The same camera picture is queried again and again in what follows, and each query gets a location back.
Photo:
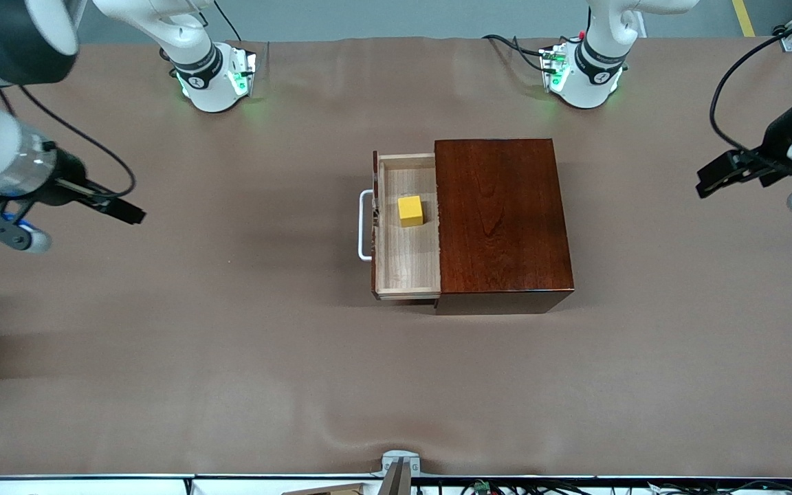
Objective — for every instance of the yellow block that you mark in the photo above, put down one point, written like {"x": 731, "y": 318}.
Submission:
{"x": 410, "y": 210}

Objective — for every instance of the grey metal bracket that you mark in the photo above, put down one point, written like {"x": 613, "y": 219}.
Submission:
{"x": 396, "y": 467}

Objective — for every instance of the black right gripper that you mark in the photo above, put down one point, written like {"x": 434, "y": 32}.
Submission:
{"x": 68, "y": 184}

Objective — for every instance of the light wood drawer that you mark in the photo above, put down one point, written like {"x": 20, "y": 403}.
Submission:
{"x": 406, "y": 261}

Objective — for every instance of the dark brown wooden cabinet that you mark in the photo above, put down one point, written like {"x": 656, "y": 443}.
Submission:
{"x": 499, "y": 220}

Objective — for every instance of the white table edge rail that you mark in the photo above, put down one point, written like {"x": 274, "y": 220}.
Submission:
{"x": 93, "y": 485}

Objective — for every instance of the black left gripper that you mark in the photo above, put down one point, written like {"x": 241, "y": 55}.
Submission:
{"x": 774, "y": 141}

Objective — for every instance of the brown table cover sheet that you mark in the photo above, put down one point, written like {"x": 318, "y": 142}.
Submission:
{"x": 231, "y": 344}

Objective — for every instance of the brown cardboard piece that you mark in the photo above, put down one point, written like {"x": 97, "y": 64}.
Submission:
{"x": 327, "y": 490}

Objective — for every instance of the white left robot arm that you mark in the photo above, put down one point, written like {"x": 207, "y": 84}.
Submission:
{"x": 599, "y": 69}

